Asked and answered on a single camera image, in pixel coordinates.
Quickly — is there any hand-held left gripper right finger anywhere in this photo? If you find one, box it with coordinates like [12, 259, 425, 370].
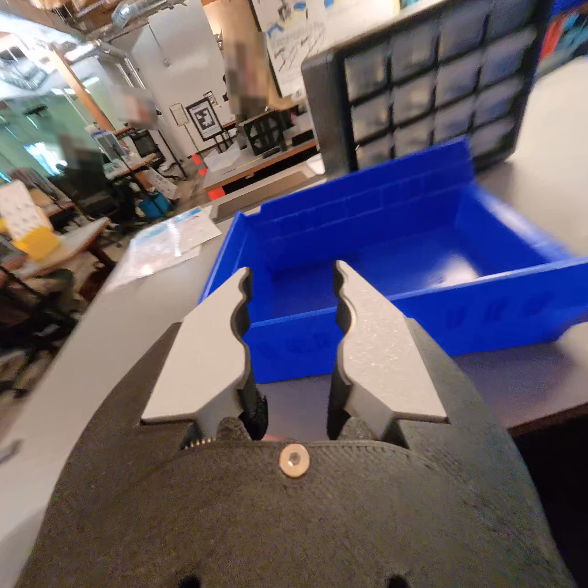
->
[327, 260, 449, 447]

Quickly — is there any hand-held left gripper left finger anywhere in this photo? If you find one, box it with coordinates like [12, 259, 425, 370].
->
[141, 267, 268, 443]

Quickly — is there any black small-drawer cabinet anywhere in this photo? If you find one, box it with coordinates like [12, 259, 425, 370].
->
[301, 0, 554, 177]

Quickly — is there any blue plastic bin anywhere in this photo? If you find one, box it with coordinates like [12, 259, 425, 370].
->
[198, 136, 588, 385]

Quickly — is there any clear plastic bag with papers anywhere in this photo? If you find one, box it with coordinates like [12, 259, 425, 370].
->
[107, 207, 223, 286]

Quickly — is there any teal container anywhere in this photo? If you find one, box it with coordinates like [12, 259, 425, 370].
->
[138, 190, 174, 219]

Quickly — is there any wooden side table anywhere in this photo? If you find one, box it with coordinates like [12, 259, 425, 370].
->
[0, 216, 116, 295]

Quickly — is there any wooden workbench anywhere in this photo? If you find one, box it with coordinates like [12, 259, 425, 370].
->
[202, 120, 319, 193]

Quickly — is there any yellow and white box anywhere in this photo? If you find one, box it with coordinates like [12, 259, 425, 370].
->
[0, 180, 60, 261]

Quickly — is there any black and white marker sign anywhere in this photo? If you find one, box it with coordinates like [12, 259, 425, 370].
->
[186, 97, 224, 142]

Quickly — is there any black square frame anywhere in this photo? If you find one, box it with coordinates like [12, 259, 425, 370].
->
[239, 109, 295, 157]

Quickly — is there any wall poster with diagrams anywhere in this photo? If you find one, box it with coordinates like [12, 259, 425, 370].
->
[250, 0, 401, 98]

